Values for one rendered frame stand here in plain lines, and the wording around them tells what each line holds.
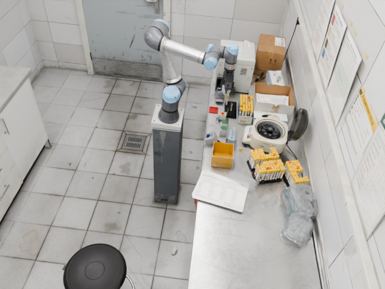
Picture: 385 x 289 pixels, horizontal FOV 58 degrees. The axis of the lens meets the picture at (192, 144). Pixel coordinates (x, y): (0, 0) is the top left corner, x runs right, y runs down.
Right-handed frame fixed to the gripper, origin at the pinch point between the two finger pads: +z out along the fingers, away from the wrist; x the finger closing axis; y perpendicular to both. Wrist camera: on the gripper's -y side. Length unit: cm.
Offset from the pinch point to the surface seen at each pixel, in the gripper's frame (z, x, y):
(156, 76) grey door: 104, 84, 160
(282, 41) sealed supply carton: 6, -44, 97
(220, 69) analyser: 4.9, 6.2, 37.3
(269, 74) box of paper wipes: 18, -35, 60
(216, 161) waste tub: 18.7, -0.2, -45.1
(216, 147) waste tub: 18.9, 1.3, -32.4
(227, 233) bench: 24, -11, -91
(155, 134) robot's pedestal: 30, 45, -18
